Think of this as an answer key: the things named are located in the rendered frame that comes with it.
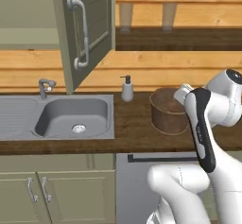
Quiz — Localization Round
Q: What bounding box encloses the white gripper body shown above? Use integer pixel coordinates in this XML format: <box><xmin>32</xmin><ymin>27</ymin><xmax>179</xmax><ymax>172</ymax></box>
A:
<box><xmin>173</xmin><ymin>82</ymin><xmax>194</xmax><ymax>106</ymax></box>

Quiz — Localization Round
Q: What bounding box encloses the olive green base cabinet door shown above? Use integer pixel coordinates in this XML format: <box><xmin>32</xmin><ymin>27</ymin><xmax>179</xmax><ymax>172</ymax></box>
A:
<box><xmin>36</xmin><ymin>169</ymin><xmax>117</xmax><ymax>224</ymax></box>
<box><xmin>0</xmin><ymin>171</ymin><xmax>52</xmax><ymax>224</ymax></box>

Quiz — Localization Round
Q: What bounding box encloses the white soap dispenser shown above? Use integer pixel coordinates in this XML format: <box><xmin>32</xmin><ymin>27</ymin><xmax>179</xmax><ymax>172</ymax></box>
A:
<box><xmin>119</xmin><ymin>74</ymin><xmax>135</xmax><ymax>103</ymax></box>

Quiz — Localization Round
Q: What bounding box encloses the grey dishwasher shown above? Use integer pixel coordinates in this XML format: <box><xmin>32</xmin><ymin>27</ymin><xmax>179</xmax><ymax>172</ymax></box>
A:
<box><xmin>115</xmin><ymin>151</ymin><xmax>221</xmax><ymax>224</ymax></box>

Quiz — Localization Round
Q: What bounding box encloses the grey sink tap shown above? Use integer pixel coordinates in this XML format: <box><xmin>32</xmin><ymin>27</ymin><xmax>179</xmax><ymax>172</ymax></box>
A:
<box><xmin>38</xmin><ymin>78</ymin><xmax>58</xmax><ymax>101</ymax></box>

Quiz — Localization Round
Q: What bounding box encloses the olive green drawer panel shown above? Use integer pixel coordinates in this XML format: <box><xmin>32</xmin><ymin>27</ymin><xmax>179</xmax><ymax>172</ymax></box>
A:
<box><xmin>0</xmin><ymin>153</ymin><xmax>116</xmax><ymax>173</ymax></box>

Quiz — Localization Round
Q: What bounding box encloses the grey kitchen sink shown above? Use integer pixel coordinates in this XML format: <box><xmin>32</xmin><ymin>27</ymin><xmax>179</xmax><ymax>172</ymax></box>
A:
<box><xmin>0</xmin><ymin>94</ymin><xmax>115</xmax><ymax>142</ymax></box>

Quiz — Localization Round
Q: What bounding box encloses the black dishwasher handle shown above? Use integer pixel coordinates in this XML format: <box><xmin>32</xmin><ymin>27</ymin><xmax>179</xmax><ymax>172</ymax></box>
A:
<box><xmin>127</xmin><ymin>153</ymin><xmax>200</xmax><ymax>164</ymax></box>

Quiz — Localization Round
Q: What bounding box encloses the wooden wall shelf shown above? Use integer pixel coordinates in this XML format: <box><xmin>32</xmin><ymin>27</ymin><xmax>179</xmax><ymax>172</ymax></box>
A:
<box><xmin>114</xmin><ymin>0</ymin><xmax>242</xmax><ymax>52</ymax></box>

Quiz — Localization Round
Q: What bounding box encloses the grey cabinet door handle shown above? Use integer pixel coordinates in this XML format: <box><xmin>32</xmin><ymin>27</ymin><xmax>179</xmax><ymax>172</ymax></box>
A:
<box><xmin>65</xmin><ymin>0</ymin><xmax>91</xmax><ymax>71</ymax></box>

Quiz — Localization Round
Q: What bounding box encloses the grey base cabinet handle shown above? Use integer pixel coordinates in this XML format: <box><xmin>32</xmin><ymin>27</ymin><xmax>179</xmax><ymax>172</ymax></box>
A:
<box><xmin>26</xmin><ymin>177</ymin><xmax>40</xmax><ymax>204</ymax></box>
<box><xmin>40</xmin><ymin>176</ymin><xmax>53</xmax><ymax>204</ymax></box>

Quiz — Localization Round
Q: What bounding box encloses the olive green wall cabinet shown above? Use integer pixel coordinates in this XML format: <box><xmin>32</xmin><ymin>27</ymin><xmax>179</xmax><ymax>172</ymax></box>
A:
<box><xmin>0</xmin><ymin>0</ymin><xmax>68</xmax><ymax>51</ymax></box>

